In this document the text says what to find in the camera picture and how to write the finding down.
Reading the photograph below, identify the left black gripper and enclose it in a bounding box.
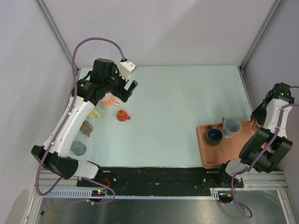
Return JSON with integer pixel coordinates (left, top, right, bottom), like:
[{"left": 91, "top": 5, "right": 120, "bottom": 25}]
[{"left": 103, "top": 64, "right": 137, "bottom": 102}]

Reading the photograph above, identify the large pink mug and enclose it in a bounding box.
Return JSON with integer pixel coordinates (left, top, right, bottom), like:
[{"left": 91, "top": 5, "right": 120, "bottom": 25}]
[{"left": 99, "top": 93, "right": 121, "bottom": 110}]

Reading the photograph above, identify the small red-orange mug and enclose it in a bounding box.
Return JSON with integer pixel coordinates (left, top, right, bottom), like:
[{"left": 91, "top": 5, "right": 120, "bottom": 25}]
[{"left": 117, "top": 110, "right": 131, "bottom": 122}]

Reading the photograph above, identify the yellow mug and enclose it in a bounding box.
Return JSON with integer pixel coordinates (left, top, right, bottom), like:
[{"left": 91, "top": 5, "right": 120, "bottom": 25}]
[{"left": 87, "top": 108, "right": 100, "bottom": 119}]

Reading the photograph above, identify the pink textured mug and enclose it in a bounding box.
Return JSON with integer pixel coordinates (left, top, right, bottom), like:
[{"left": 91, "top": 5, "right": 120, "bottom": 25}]
[{"left": 70, "top": 140, "right": 86, "bottom": 156}]

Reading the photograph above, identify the blue striped ceramic mug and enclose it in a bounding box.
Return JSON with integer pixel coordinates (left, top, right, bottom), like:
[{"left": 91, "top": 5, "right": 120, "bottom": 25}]
[{"left": 205, "top": 125, "right": 223, "bottom": 146}]

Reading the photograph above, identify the grey printed mug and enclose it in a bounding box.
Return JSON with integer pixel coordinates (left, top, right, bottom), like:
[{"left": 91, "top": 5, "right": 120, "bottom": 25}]
[{"left": 221, "top": 117, "right": 242, "bottom": 139}]

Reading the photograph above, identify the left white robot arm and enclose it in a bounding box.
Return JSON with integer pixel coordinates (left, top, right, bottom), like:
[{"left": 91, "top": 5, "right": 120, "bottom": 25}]
[{"left": 31, "top": 58, "right": 138, "bottom": 186}]

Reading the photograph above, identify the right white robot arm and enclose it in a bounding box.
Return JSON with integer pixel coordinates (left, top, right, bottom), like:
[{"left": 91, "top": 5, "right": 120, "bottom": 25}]
[{"left": 216, "top": 83, "right": 296, "bottom": 187}]

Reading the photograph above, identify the brown striped mug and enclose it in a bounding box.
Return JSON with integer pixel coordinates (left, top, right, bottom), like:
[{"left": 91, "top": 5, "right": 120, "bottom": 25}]
[{"left": 80, "top": 120, "right": 93, "bottom": 137}]

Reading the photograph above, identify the orange plastic tray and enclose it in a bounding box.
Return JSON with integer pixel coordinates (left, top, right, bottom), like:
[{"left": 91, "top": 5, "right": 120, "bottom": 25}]
[{"left": 197, "top": 121, "right": 259, "bottom": 169}]

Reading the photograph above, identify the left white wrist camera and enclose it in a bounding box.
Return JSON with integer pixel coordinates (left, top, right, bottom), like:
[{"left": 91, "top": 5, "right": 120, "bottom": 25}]
[{"left": 119, "top": 60, "right": 137, "bottom": 81}]

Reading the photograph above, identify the left aluminium frame post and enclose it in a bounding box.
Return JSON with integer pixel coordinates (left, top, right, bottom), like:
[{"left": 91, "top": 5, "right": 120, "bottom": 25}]
[{"left": 35, "top": 0, "right": 72, "bottom": 65}]

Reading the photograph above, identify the aluminium frame post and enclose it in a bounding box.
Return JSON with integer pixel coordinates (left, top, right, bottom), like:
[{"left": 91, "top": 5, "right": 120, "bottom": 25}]
[
  {"left": 239, "top": 0, "right": 285, "bottom": 74},
  {"left": 35, "top": 0, "right": 72, "bottom": 65}
]

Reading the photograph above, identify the grey slotted cable duct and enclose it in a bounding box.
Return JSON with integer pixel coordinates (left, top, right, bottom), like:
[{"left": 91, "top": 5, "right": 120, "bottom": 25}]
[{"left": 45, "top": 189, "right": 232, "bottom": 200}]

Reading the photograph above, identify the right aluminium frame post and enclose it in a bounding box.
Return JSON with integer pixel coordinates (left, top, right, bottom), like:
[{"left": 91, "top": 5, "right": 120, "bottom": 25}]
[{"left": 239, "top": 0, "right": 285, "bottom": 74}]

